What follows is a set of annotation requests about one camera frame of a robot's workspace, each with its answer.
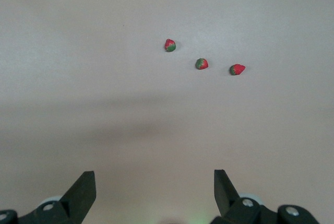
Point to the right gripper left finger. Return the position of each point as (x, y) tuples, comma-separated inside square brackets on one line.
[(78, 198)]

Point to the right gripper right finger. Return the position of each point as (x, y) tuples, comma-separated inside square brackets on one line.
[(224, 195)]

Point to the red strawberry green leaves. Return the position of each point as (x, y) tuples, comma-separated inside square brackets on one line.
[(170, 45), (201, 64), (237, 69)]

